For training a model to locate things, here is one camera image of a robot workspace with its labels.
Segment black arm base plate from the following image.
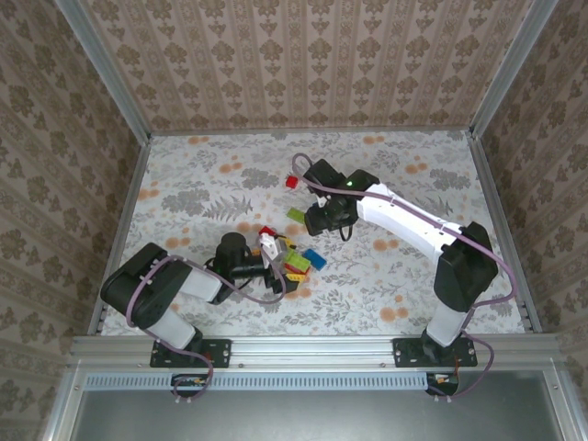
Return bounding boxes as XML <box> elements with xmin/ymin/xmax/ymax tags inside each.
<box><xmin>392</xmin><ymin>337</ymin><xmax>479</xmax><ymax>368</ymax></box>
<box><xmin>150</xmin><ymin>338</ymin><xmax>232</xmax><ymax>368</ymax></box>

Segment small black electronics board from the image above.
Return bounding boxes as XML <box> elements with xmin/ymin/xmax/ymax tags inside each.
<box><xmin>425</xmin><ymin>371</ymin><xmax>460</xmax><ymax>397</ymax></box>
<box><xmin>170</xmin><ymin>372</ymin><xmax>209</xmax><ymax>399</ymax></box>

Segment aluminium frame post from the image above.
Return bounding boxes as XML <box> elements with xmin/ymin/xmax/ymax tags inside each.
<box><xmin>468</xmin><ymin>0</ymin><xmax>560</xmax><ymax>139</ymax></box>
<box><xmin>53</xmin><ymin>0</ymin><xmax>153</xmax><ymax>146</ymax></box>

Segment wide aluminium mounting rail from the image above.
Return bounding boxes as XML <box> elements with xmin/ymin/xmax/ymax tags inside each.
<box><xmin>68</xmin><ymin>334</ymin><xmax>564</xmax><ymax>368</ymax></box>

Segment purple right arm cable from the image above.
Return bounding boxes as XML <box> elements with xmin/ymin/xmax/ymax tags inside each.
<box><xmin>291</xmin><ymin>153</ymin><xmax>520</xmax><ymax>404</ymax></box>

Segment grey metal panel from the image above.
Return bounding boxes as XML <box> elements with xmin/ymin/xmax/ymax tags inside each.
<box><xmin>68</xmin><ymin>390</ymin><xmax>566</xmax><ymax>441</ymax></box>

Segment blue long lego brick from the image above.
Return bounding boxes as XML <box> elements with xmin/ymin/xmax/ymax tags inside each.
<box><xmin>303</xmin><ymin>248</ymin><xmax>328</xmax><ymax>271</ymax></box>

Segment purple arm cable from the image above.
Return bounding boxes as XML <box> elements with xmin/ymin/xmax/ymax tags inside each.
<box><xmin>291</xmin><ymin>153</ymin><xmax>520</xmax><ymax>404</ymax></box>
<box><xmin>126</xmin><ymin>243</ymin><xmax>288</xmax><ymax>405</ymax></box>

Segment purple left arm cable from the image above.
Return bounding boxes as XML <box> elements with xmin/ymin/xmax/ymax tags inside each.
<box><xmin>126</xmin><ymin>243</ymin><xmax>288</xmax><ymax>405</ymax></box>

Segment grey slotted cable duct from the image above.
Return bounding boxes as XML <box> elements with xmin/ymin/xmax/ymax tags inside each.
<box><xmin>85</xmin><ymin>370</ymin><xmax>431</xmax><ymax>391</ymax></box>

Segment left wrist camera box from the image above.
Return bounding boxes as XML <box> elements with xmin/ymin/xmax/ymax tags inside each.
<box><xmin>257</xmin><ymin>232</ymin><xmax>282</xmax><ymax>266</ymax></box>

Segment aluminium table edge rail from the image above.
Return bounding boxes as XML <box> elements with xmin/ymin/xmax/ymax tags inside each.
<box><xmin>86</xmin><ymin>137</ymin><xmax>153</xmax><ymax>336</ymax></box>
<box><xmin>466</xmin><ymin>130</ymin><xmax>546</xmax><ymax>334</ymax></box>
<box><xmin>149</xmin><ymin>126</ymin><xmax>472</xmax><ymax>138</ymax></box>

